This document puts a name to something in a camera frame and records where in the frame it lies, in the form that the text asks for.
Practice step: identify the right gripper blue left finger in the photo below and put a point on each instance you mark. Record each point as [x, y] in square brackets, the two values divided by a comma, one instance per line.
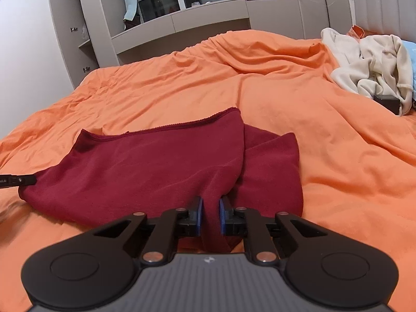
[169, 229]

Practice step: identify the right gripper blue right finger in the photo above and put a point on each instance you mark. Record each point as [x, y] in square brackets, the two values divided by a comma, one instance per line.
[251, 226]

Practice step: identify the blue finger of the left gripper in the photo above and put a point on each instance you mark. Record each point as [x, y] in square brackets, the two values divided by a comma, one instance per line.
[7, 181]

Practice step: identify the dark red long-sleeve shirt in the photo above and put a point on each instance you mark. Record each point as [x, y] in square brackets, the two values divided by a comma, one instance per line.
[104, 178]

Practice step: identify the orange bed duvet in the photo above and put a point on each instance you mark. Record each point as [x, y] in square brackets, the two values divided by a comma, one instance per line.
[357, 159]

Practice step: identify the open grey wardrobe door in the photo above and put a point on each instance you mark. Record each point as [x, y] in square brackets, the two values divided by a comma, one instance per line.
[73, 39]

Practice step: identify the grey built-in wardrobe unit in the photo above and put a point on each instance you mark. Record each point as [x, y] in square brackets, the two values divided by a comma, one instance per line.
[117, 42]

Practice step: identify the small black box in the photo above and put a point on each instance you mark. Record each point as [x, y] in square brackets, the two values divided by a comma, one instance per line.
[389, 102]

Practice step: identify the beige cream garment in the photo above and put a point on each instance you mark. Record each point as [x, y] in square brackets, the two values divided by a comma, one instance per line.
[375, 64]

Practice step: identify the light blue garment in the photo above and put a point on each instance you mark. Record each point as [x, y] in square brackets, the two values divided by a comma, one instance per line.
[411, 49]

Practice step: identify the grey padded headboard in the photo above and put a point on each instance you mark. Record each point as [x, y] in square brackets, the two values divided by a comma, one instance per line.
[387, 17]

